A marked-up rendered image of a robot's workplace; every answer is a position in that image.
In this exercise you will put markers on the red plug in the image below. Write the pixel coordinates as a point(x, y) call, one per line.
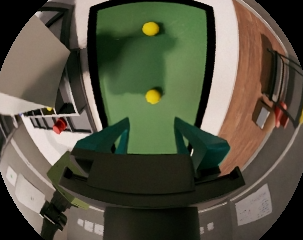
point(59, 126)

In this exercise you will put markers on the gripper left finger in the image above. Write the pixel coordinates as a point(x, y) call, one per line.
point(101, 141)

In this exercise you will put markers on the large white panel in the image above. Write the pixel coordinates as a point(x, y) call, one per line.
point(33, 70)

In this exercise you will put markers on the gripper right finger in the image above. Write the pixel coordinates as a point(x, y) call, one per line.
point(209, 150)

